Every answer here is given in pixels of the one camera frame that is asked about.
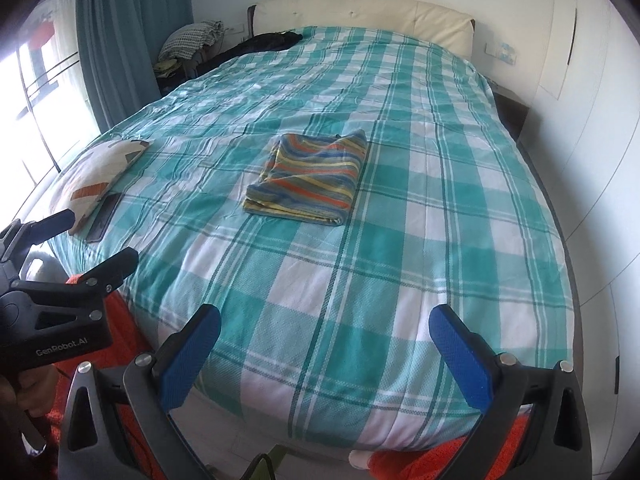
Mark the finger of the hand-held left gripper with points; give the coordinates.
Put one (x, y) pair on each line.
(50, 225)
(112, 270)

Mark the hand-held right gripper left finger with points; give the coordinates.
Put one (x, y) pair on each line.
(192, 360)

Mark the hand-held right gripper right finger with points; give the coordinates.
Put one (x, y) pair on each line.
(462, 360)

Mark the striped knit shirt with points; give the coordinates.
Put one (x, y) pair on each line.
(310, 175)

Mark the person's left hand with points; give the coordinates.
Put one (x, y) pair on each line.
(37, 390)

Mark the black smartphone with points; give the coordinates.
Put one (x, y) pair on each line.
(104, 217)

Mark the person's orange clothing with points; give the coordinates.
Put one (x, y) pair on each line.
(125, 330)

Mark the patterned white pillow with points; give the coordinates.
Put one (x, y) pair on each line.
(100, 170)

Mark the bed with teal plaid cover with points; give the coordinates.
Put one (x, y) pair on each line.
(400, 260)

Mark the green object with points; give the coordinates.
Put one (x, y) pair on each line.
(264, 467)

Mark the pale pink object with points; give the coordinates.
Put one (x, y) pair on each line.
(360, 458)

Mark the yellow green cloth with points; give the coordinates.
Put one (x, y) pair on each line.
(166, 66)

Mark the teal curtain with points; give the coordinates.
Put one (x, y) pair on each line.
(125, 35)

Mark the checkered cloth pile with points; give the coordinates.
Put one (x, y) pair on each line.
(187, 40)

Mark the white wardrobe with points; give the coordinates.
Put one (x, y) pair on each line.
(600, 160)

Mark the dark wooden nightstand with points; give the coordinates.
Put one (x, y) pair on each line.
(512, 110)

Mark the dark cloth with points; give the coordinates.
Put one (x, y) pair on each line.
(265, 41)

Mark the cream padded headboard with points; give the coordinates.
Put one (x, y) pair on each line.
(360, 12)

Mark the window with dark frame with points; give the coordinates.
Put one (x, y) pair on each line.
(40, 110)

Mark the white wall socket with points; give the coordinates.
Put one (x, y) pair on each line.
(500, 52)
(235, 28)

